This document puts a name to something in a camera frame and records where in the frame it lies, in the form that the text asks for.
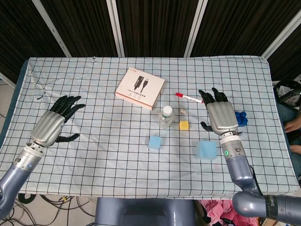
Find white partition frame post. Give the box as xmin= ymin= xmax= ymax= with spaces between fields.
xmin=184 ymin=0 xmax=208 ymax=57
xmin=262 ymin=14 xmax=301 ymax=59
xmin=32 ymin=0 xmax=71 ymax=57
xmin=106 ymin=0 xmax=125 ymax=57

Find tangled floor cables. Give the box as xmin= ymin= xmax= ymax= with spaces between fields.
xmin=0 ymin=193 xmax=97 ymax=226

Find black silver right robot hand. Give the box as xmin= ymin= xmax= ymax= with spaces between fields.
xmin=198 ymin=87 xmax=239 ymax=136

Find person's bare hand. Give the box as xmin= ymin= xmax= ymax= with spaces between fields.
xmin=284 ymin=121 xmax=301 ymax=132

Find small blue foam cube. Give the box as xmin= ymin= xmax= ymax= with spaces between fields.
xmin=148 ymin=136 xmax=163 ymax=152

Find grey-blue robot torso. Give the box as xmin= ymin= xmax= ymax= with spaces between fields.
xmin=95 ymin=197 xmax=196 ymax=226

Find pink cloth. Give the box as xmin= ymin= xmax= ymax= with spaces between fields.
xmin=202 ymin=199 xmax=238 ymax=224

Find black bag with straps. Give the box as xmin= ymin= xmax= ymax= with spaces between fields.
xmin=274 ymin=79 xmax=301 ymax=106

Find white cable packaging box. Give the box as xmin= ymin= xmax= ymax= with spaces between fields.
xmin=114 ymin=67 xmax=166 ymax=111

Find white black checkered tablecloth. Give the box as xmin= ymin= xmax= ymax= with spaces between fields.
xmin=0 ymin=56 xmax=301 ymax=197

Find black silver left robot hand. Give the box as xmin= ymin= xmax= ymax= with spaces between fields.
xmin=31 ymin=95 xmax=86 ymax=148

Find clear plastic bottle white cap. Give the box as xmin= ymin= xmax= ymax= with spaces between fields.
xmin=158 ymin=105 xmax=174 ymax=129

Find large light blue foam cube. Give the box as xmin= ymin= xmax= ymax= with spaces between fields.
xmin=196 ymin=140 xmax=218 ymax=161

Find person's jeans leg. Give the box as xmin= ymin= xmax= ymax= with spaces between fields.
xmin=277 ymin=103 xmax=298 ymax=128

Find dark blue toy brick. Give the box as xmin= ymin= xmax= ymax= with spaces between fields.
xmin=234 ymin=111 xmax=249 ymax=128

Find red white marker pen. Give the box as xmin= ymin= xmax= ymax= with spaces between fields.
xmin=174 ymin=92 xmax=204 ymax=104

